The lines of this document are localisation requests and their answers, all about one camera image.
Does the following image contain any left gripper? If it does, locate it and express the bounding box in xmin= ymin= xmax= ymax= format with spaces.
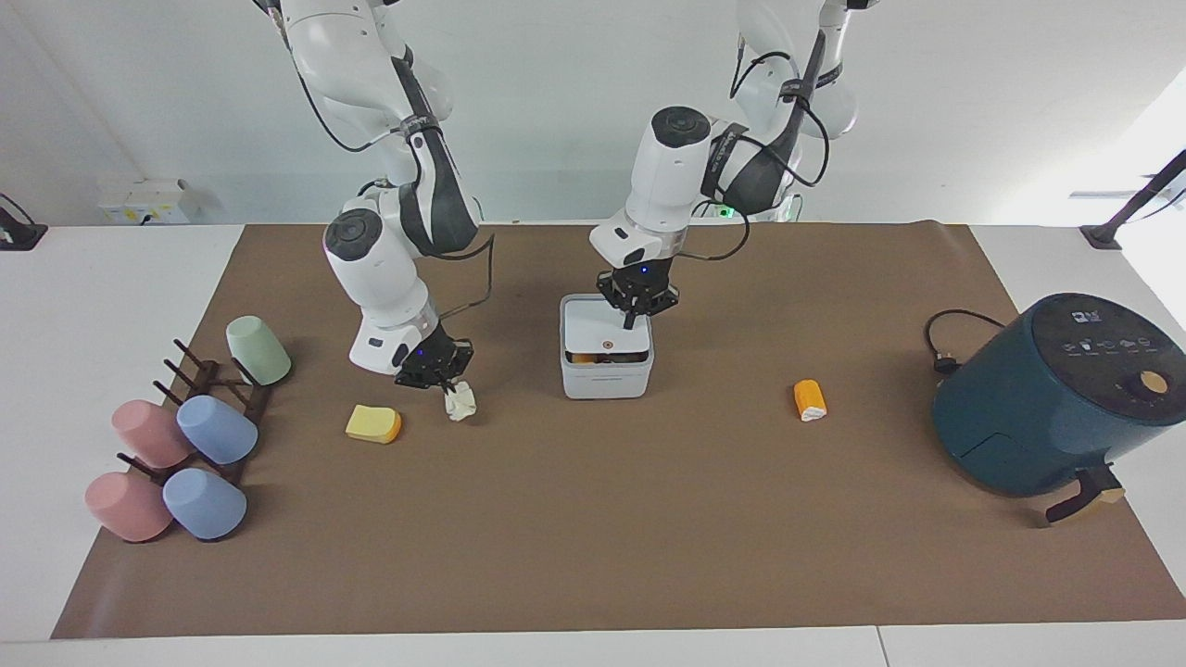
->
xmin=597 ymin=262 xmax=680 ymax=332

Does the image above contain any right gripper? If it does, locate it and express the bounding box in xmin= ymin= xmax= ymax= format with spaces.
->
xmin=395 ymin=335 xmax=475 ymax=392

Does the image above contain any small white lidded bin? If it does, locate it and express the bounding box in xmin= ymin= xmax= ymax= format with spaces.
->
xmin=560 ymin=294 xmax=656 ymax=401

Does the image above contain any yellow sponge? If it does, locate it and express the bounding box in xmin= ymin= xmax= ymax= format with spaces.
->
xmin=346 ymin=404 xmax=403 ymax=445

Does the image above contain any green cup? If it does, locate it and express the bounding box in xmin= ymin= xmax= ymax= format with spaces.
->
xmin=226 ymin=316 xmax=293 ymax=386

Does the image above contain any blue cup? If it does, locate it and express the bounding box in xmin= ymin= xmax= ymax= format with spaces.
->
xmin=163 ymin=468 xmax=248 ymax=542
xmin=176 ymin=396 xmax=259 ymax=466

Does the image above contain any dark wooden cup rack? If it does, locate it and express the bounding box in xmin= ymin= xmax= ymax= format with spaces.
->
xmin=116 ymin=338 xmax=275 ymax=488

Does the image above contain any pink cup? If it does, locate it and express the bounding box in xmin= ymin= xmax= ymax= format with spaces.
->
xmin=84 ymin=472 xmax=175 ymax=544
xmin=111 ymin=399 xmax=196 ymax=470

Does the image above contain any dark teal air fryer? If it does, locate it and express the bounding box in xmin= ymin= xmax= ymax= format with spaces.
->
xmin=931 ymin=293 xmax=1186 ymax=525

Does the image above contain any black stand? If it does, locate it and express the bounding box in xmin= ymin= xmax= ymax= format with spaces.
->
xmin=0 ymin=192 xmax=48 ymax=252
xmin=1079 ymin=148 xmax=1186 ymax=251

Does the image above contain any black cable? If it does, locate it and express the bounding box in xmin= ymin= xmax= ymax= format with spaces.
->
xmin=428 ymin=232 xmax=497 ymax=323
xmin=924 ymin=309 xmax=1008 ymax=376
xmin=684 ymin=33 xmax=833 ymax=264

